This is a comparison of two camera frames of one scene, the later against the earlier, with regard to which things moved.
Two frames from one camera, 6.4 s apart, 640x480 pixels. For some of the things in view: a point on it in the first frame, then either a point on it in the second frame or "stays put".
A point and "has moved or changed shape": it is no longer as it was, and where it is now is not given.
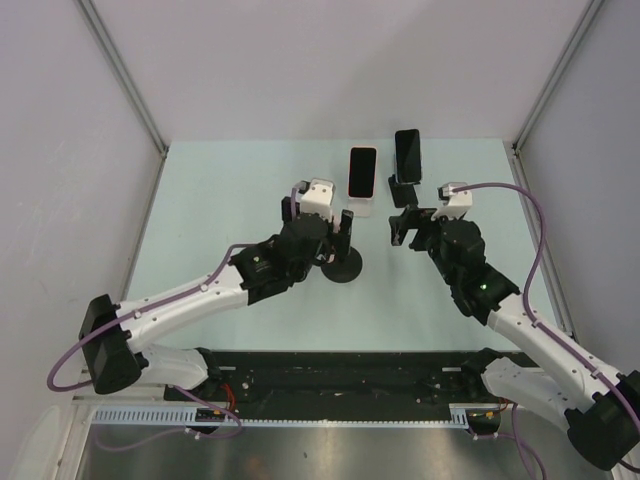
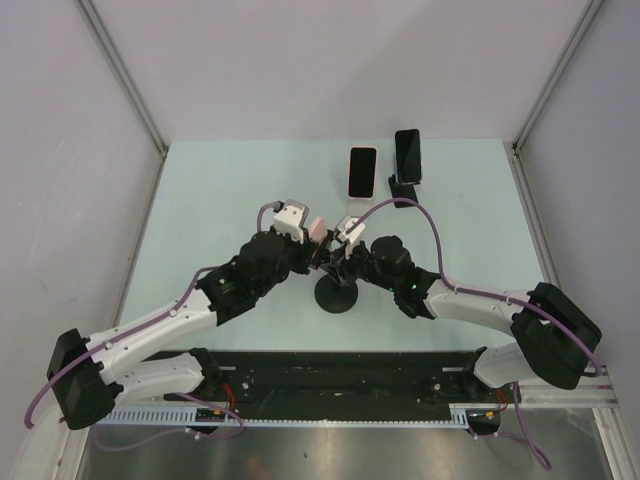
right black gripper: x=415 y=217 to x=344 y=267
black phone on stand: x=408 y=158 stays put
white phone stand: x=360 y=207 stays put
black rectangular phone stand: x=403 y=194 stays put
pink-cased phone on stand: x=362 y=172 stays put
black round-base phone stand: x=344 y=271 has moved or changed shape
